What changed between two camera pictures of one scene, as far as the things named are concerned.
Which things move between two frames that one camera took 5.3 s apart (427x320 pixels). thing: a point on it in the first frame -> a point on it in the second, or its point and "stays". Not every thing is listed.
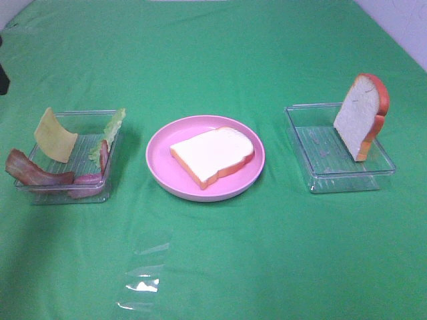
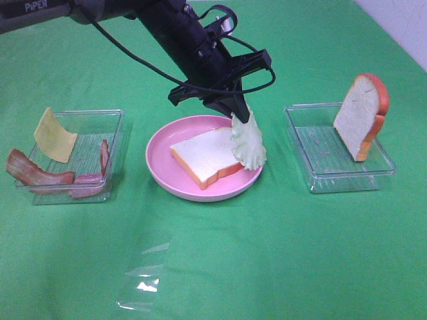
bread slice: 207,156 stays
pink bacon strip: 88,185 stays
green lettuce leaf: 109,133 -> 247,142
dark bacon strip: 25,171 stays
